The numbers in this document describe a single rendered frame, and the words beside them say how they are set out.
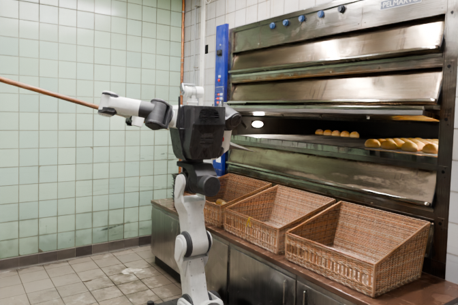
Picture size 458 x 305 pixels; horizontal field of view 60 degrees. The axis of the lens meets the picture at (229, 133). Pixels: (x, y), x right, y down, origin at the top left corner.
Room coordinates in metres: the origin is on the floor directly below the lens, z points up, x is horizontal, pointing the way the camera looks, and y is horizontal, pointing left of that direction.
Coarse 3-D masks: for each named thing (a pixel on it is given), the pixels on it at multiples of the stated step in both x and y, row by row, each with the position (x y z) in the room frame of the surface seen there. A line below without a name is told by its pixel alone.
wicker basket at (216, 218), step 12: (228, 180) 3.36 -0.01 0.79; (240, 180) 3.24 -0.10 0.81; (252, 180) 3.12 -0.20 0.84; (228, 192) 3.32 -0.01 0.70; (240, 192) 3.20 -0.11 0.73; (252, 192) 2.84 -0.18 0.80; (204, 204) 2.84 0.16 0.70; (216, 204) 2.72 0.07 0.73; (228, 204) 2.72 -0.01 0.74; (204, 216) 2.84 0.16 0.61; (216, 216) 2.71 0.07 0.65; (252, 216) 2.84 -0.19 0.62
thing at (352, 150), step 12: (276, 144) 2.96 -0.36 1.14; (288, 144) 2.85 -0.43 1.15; (300, 144) 2.75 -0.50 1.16; (312, 144) 2.66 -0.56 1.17; (324, 144) 2.61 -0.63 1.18; (372, 156) 2.28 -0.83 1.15; (384, 156) 2.21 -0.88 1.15; (396, 156) 2.16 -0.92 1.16; (408, 156) 2.10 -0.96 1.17; (420, 156) 2.05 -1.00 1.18; (432, 156) 2.02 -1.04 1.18
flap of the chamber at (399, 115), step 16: (240, 112) 3.21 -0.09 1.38; (256, 112) 3.00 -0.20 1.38; (272, 112) 2.82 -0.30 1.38; (288, 112) 2.66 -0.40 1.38; (304, 112) 2.53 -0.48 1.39; (320, 112) 2.41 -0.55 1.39; (336, 112) 2.32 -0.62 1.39; (352, 112) 2.22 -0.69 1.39; (368, 112) 2.14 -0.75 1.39; (384, 112) 2.06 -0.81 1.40; (400, 112) 1.99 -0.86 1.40; (416, 112) 1.92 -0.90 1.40
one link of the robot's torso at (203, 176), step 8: (184, 168) 2.29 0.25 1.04; (192, 168) 2.13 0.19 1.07; (200, 168) 2.14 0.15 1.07; (208, 168) 2.16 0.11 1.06; (192, 176) 2.12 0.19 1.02; (200, 176) 2.10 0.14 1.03; (208, 176) 2.08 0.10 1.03; (216, 176) 2.16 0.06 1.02; (192, 184) 2.13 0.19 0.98; (200, 184) 2.07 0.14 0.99; (208, 184) 2.07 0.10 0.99; (216, 184) 2.10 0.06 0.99; (200, 192) 2.09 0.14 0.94; (208, 192) 2.07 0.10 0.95; (216, 192) 2.10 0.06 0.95
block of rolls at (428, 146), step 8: (368, 144) 2.48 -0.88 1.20; (376, 144) 2.45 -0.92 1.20; (384, 144) 2.38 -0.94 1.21; (392, 144) 2.35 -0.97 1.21; (400, 144) 2.41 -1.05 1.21; (408, 144) 2.27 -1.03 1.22; (416, 144) 2.32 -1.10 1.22; (424, 144) 2.31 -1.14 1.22; (432, 144) 2.17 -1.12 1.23; (432, 152) 2.16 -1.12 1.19
